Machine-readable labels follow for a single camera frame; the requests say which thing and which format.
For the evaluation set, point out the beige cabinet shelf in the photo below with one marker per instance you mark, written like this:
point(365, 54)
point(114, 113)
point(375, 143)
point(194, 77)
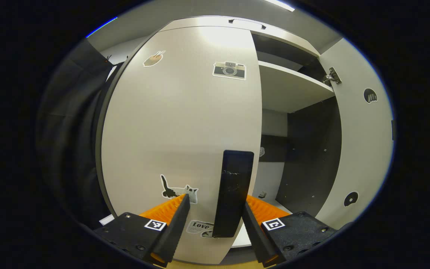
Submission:
point(278, 59)
point(289, 89)
point(243, 235)

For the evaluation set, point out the large ceiling light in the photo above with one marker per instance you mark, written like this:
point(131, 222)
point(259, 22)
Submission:
point(280, 4)

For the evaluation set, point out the beige cabinet door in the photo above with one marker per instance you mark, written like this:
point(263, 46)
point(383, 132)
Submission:
point(170, 123)
point(360, 149)

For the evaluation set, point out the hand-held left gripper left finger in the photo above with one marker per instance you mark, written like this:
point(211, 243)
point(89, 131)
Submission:
point(174, 231)

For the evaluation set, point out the black backdrop cloth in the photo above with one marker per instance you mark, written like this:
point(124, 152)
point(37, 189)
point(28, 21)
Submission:
point(73, 149)

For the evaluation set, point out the beige double-door shoe cabinet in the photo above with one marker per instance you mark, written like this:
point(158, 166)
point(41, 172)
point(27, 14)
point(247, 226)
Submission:
point(312, 149)

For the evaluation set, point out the metal door hinge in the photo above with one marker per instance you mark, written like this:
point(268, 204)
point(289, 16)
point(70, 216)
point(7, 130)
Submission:
point(332, 76)

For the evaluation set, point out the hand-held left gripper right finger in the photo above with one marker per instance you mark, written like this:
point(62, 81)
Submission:
point(256, 235)

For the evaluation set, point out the beige cabinet drawer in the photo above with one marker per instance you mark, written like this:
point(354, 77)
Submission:
point(218, 21)

